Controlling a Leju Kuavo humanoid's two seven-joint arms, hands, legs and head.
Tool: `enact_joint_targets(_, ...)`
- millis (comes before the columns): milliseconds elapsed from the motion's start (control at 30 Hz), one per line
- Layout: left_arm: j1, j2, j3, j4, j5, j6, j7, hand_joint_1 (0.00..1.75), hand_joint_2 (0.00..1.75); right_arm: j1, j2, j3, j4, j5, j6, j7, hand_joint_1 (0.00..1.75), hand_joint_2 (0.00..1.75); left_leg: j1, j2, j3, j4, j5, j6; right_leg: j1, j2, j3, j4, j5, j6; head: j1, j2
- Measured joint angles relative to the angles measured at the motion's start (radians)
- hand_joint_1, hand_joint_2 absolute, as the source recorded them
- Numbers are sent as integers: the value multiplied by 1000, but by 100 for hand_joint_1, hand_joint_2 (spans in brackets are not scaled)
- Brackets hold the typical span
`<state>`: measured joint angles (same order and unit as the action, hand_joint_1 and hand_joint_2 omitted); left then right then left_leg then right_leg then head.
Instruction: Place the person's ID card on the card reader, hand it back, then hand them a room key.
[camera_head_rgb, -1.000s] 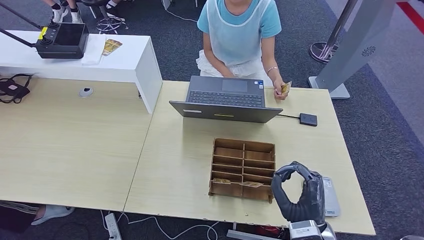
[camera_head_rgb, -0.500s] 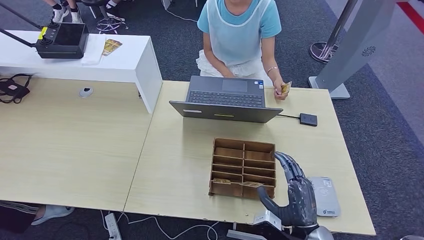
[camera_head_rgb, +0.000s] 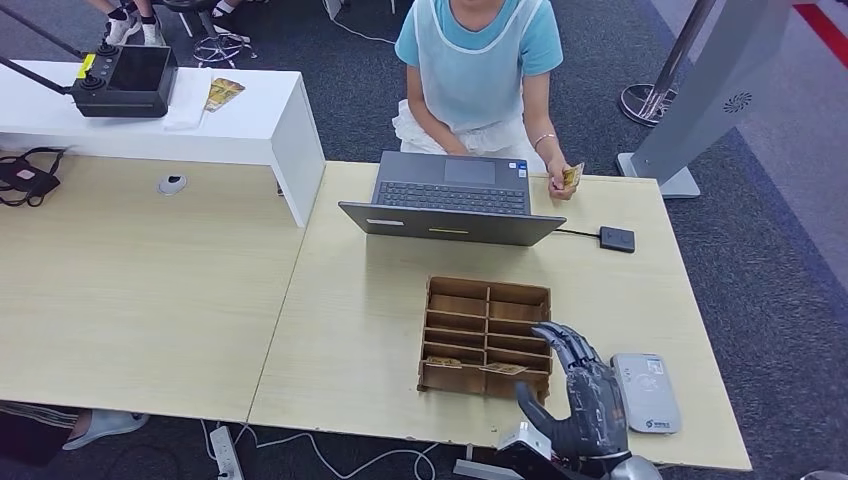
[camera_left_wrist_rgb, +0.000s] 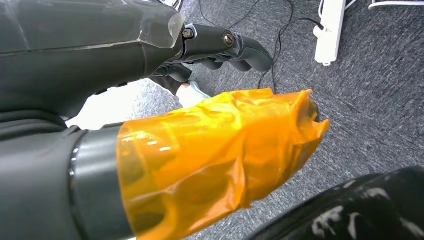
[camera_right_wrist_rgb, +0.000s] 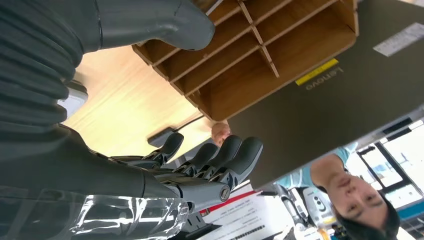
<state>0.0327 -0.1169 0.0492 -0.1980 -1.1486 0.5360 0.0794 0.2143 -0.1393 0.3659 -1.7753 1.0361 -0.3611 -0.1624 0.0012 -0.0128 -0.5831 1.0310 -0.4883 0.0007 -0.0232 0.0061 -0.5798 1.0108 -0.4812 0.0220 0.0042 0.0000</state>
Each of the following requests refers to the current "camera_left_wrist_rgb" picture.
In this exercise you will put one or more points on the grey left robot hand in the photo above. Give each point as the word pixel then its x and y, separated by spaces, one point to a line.
pixel 82 66

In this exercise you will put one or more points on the person's leg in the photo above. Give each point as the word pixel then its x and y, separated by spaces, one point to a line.
pixel 169 84

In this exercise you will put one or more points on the person's foot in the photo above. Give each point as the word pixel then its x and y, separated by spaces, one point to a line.
pixel 193 96

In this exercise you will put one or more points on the white power strip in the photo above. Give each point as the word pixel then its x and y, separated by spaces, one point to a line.
pixel 329 36

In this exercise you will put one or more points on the black glossy robot body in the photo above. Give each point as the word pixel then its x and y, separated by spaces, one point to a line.
pixel 348 208

